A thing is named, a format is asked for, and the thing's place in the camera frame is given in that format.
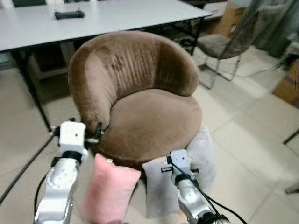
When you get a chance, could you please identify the pink pillow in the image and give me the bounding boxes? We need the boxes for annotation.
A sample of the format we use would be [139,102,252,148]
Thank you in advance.
[83,153,142,224]

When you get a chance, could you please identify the brown velvet round sofa chair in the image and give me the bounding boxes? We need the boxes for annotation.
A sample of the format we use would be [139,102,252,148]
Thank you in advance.
[68,30,204,168]

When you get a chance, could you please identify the black metal leg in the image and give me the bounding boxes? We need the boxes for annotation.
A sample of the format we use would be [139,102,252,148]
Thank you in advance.
[283,131,299,144]

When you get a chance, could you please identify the beige cabinet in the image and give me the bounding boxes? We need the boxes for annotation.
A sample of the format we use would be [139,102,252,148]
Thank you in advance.
[28,44,75,101]

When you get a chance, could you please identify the cardboard box purple print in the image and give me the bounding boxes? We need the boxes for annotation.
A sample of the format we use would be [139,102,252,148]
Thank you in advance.
[272,61,299,109]

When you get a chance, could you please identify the black controller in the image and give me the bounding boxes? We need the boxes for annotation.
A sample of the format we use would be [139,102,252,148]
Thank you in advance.
[54,10,85,20]

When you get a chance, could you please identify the grey chair metal legs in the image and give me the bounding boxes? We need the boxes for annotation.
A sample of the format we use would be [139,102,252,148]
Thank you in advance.
[196,5,276,89]

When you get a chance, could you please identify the grey green curtain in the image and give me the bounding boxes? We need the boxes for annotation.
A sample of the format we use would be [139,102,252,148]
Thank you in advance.
[252,0,299,59]

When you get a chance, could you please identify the plain brown cardboard box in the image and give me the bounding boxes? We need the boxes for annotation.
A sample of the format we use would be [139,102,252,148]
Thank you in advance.
[213,5,248,35]

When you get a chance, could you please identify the small white table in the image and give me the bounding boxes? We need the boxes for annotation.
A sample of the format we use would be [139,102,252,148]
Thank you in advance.
[201,1,229,19]

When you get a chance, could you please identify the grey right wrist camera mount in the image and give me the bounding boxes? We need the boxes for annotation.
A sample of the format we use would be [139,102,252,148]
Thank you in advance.
[167,149,192,175]

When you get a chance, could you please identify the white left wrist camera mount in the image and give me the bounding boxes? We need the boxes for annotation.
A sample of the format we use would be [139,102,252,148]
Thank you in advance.
[58,120,88,152]

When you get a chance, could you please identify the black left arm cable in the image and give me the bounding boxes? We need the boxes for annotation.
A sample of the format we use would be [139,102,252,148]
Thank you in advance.
[0,134,59,206]

